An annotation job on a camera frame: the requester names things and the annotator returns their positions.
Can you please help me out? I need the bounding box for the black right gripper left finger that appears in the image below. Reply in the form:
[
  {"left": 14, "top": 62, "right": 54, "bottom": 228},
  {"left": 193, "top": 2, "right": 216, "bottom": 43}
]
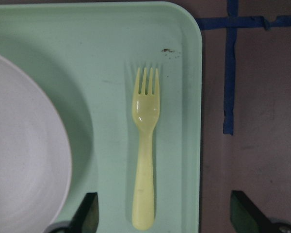
[{"left": 46, "top": 192, "right": 99, "bottom": 233}]

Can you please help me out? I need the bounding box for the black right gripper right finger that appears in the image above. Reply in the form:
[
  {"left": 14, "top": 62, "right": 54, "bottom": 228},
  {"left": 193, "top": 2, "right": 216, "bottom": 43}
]
[{"left": 230, "top": 190, "right": 291, "bottom": 233}]

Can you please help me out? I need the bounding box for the white round plate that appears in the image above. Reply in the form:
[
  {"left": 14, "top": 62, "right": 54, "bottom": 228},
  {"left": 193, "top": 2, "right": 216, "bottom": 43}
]
[{"left": 0, "top": 56, "right": 72, "bottom": 233}]

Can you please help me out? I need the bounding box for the yellow plastic fork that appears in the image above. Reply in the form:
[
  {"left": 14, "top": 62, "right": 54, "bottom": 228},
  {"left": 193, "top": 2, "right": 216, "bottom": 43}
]
[{"left": 131, "top": 68, "right": 160, "bottom": 231}]

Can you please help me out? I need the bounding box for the light green tray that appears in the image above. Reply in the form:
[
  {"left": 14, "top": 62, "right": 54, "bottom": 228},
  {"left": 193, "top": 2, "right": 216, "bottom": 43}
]
[{"left": 0, "top": 2, "right": 202, "bottom": 233}]

